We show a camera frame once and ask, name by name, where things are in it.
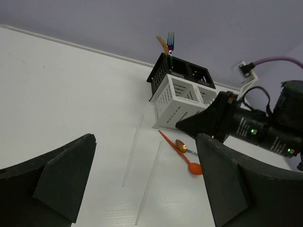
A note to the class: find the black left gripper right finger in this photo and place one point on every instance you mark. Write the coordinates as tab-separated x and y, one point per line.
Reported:
245	192

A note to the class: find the orange plastic spoon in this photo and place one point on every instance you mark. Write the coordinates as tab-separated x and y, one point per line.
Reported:
194	168

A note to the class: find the iridescent rainbow metal fork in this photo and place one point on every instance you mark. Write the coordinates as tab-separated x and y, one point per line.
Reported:
170	44

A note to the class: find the black utensil caddy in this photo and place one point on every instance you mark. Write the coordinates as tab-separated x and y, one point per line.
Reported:
185	70

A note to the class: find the amber plastic fork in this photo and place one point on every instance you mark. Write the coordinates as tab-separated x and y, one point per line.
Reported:
164	45

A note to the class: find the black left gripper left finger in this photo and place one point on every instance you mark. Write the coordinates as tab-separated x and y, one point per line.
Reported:
47	191

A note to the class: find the white utensil caddy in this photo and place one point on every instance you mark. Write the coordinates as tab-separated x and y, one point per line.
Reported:
177	99

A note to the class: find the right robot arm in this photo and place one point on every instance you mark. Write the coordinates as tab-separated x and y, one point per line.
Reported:
288	110

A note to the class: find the white chopstick long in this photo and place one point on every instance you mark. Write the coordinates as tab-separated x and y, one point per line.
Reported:
143	201

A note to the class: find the gold metal spoon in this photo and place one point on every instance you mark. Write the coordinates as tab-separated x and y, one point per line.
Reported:
183	148

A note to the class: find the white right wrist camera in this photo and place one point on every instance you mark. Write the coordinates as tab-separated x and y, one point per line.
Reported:
246	72

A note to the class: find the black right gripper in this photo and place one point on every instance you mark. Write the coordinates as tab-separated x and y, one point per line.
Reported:
225	117

